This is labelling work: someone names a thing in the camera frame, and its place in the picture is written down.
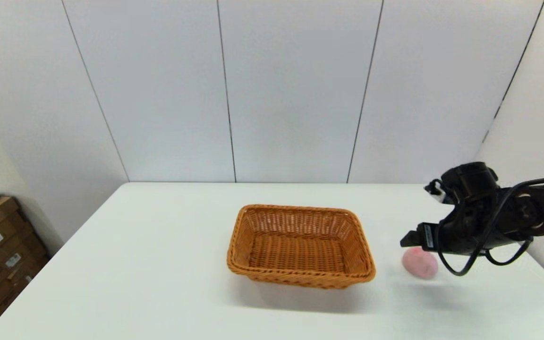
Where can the pink peach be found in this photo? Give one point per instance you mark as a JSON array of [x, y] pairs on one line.
[[420, 267]]

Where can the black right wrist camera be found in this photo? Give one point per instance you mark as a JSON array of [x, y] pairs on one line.
[[418, 236]]

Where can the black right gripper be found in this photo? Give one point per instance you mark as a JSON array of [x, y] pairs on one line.
[[465, 231]]

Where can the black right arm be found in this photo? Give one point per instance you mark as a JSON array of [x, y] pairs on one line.
[[541, 208]]

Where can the orange wicker basket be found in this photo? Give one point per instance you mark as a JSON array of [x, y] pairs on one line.
[[300, 250]]

